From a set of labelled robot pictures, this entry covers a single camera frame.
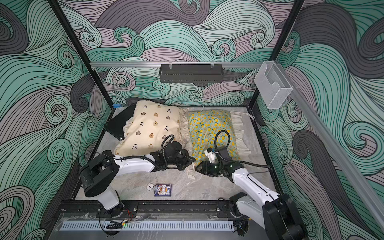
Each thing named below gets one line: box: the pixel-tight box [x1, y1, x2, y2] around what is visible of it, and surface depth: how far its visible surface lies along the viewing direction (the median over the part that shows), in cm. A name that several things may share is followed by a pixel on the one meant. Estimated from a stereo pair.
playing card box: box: [154, 184, 172, 197], surface depth 80 cm
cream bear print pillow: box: [114, 100, 192, 156], surface depth 94 cm
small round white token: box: [146, 183, 154, 191], surface depth 83 cm
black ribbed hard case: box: [104, 102, 136, 141], surface depth 106 cm
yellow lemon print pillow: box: [188, 110, 241, 166], surface depth 97 cm
